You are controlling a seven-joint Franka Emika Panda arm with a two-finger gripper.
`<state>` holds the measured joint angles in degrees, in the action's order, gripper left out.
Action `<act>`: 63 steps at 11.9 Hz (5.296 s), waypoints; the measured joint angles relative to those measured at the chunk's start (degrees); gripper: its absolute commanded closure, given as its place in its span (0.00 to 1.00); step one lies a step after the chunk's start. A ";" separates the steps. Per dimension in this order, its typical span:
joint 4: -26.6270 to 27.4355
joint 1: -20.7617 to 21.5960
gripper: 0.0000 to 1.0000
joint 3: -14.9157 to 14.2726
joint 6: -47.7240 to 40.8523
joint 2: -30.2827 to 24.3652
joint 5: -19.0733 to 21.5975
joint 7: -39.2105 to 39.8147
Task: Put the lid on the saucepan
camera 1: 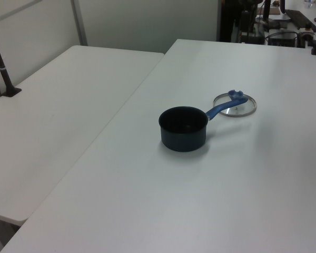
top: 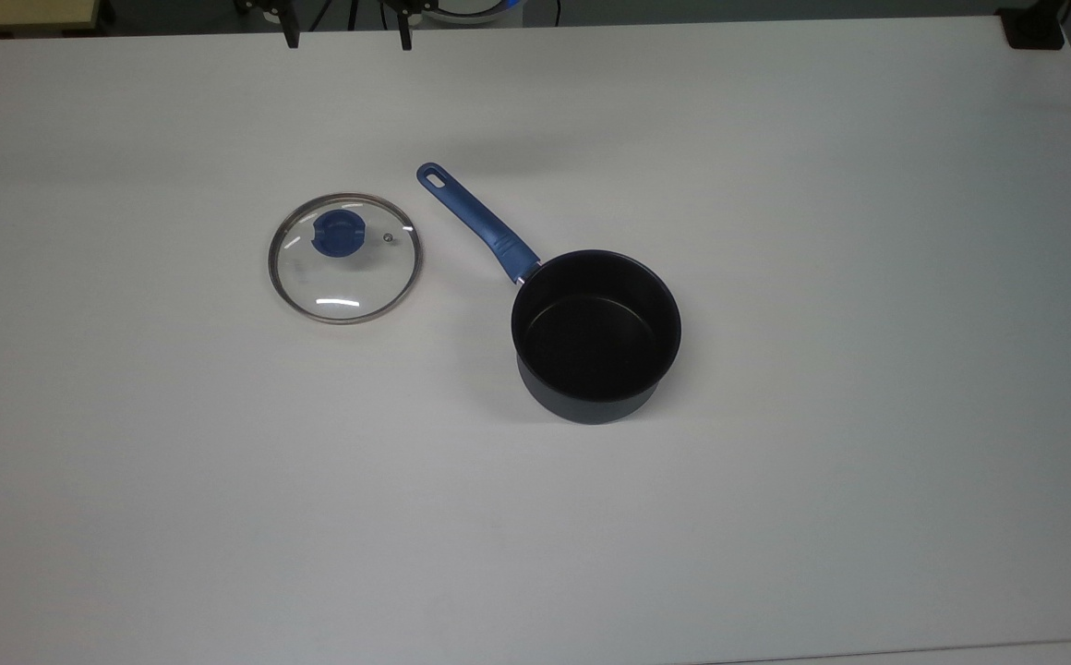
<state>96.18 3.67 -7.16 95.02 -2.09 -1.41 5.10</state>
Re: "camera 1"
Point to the dark tall background object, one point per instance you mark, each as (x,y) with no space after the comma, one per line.
(227,21)

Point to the glass lid blue knob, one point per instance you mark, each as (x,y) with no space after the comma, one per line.
(239,108)

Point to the black camera stand pole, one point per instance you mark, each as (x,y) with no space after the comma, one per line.
(2,71)

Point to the black flat keyboard tray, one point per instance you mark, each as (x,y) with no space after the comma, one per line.
(301,18)

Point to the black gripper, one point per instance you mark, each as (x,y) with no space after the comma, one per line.
(247,19)

